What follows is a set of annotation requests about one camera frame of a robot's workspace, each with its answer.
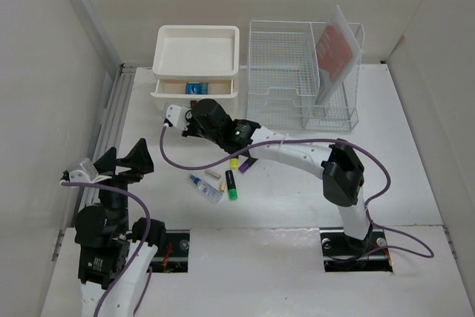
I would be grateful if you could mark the blue round jar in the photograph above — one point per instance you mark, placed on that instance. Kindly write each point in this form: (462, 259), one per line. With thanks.
(197, 88)

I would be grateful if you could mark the white wire mesh file rack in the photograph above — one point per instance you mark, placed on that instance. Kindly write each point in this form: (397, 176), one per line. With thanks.
(283, 80)

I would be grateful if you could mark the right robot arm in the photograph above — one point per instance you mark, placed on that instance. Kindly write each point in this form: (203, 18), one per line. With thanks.
(338, 166)

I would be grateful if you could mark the yellow highlighter marker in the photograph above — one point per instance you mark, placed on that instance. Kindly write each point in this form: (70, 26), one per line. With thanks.
(234, 163)

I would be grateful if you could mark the green highlighter marker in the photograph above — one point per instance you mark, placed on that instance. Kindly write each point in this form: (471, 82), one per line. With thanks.
(231, 185)

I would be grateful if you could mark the white top drawer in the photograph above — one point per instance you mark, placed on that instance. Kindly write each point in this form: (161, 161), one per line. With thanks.
(176, 89)

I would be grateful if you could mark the clear spray bottle blue cap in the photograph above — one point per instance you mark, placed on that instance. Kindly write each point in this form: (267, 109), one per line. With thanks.
(209, 192)

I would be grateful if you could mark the clear mesh document pouch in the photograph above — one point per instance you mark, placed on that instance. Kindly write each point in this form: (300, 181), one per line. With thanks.
(338, 52)

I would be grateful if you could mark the purple highlighter marker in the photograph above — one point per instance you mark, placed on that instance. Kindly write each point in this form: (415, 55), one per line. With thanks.
(246, 165)

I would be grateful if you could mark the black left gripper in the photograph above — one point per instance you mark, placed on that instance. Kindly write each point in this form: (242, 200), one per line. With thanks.
(139, 160)

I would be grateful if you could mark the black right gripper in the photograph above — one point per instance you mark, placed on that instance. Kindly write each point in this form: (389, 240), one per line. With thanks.
(191, 131)

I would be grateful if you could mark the aluminium rail frame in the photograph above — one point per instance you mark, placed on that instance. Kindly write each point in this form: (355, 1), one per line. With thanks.
(112, 113)

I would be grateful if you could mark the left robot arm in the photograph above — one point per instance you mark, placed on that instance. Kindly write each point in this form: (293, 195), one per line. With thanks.
(115, 255)

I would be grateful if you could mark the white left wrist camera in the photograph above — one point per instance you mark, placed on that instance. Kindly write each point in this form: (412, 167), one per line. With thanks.
(82, 171)

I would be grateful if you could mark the white drawer organizer body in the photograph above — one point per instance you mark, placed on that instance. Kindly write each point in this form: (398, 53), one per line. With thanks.
(197, 52)

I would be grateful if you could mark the grey eraser stick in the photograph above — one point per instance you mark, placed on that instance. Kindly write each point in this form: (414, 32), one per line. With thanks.
(213, 174)

